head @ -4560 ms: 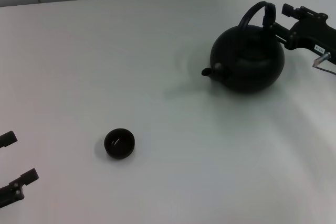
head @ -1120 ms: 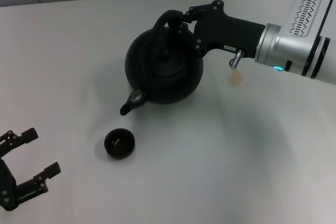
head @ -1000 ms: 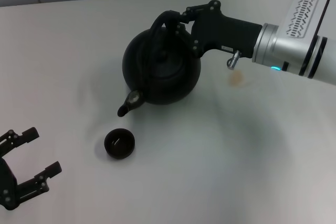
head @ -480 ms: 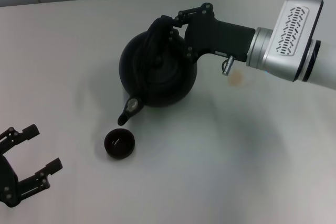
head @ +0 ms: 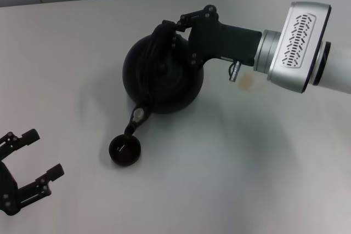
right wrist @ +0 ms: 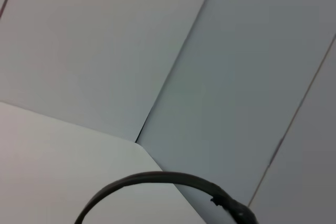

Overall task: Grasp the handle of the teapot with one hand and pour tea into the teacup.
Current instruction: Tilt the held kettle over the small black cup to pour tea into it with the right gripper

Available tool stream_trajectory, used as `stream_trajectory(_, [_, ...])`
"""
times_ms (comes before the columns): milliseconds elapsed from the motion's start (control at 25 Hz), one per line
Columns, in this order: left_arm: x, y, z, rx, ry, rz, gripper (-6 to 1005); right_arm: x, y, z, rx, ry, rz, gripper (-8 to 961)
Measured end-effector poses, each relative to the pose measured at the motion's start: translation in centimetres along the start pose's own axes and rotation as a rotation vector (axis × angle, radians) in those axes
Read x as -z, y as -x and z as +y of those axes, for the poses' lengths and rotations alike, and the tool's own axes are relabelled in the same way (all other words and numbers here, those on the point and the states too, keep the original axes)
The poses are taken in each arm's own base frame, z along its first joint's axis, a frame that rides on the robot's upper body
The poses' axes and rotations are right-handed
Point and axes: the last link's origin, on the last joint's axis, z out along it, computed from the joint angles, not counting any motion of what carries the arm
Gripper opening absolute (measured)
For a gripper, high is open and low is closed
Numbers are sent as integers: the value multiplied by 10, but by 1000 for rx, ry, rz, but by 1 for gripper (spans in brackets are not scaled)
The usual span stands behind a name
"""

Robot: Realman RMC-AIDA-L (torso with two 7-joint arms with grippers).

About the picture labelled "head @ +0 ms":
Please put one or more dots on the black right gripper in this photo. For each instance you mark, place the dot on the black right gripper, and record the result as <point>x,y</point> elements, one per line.
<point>225,42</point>

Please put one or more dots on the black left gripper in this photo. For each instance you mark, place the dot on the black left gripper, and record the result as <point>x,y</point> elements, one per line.
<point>8,190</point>

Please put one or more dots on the small black teacup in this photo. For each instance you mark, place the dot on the small black teacup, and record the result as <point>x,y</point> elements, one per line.
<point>124,151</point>

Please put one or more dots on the silver vented wrist camera box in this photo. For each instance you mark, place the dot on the silver vented wrist camera box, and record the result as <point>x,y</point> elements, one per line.
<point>299,45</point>

